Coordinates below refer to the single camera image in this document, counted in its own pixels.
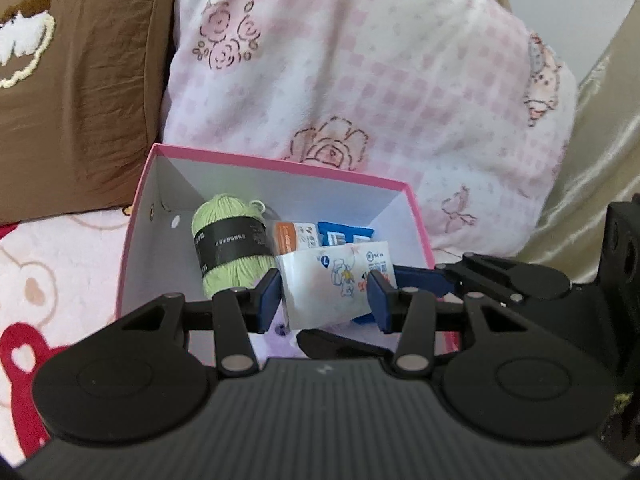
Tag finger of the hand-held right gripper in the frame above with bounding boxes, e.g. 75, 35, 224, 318
296, 328, 400, 361
394, 252, 572, 307

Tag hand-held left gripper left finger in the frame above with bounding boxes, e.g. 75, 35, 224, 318
117, 267, 282, 377

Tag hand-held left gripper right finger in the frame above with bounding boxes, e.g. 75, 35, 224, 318
366, 270, 533, 380

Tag purple plush toy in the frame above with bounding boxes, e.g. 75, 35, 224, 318
251, 327, 311, 361

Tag white tissue packet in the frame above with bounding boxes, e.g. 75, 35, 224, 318
275, 240, 401, 332

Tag clear orange label box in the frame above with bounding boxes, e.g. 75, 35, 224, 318
272, 220, 321, 257

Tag blue snack packet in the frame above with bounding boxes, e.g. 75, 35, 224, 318
317, 220, 376, 250

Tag green yarn ball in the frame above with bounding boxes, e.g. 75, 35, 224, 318
191, 194, 276, 298

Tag pink cardboard box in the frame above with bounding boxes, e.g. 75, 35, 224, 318
114, 142, 458, 366

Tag beige satin curtain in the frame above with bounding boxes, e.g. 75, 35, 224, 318
520, 10, 640, 286

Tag bear printed blanket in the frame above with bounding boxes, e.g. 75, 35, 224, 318
0, 207, 151, 461

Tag pink checkered pillow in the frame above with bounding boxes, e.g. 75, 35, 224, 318
160, 0, 578, 266

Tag brown pillow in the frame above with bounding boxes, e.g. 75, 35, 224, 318
0, 0, 178, 226

